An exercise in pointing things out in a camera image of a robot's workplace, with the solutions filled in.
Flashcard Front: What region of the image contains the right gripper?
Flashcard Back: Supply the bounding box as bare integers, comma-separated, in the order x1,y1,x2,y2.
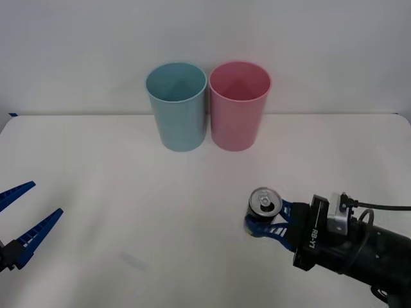
245,194,346,273

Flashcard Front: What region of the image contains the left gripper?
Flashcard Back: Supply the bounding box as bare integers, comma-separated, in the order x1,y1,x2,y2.
0,181,64,274

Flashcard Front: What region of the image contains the black drink can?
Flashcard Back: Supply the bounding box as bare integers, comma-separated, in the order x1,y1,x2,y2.
245,187,284,237

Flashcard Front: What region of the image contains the pink plastic bin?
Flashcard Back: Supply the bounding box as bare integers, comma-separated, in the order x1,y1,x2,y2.
208,60,273,152

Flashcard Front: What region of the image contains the pale blue plastic bin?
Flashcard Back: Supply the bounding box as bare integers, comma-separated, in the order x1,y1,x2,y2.
144,62,207,153

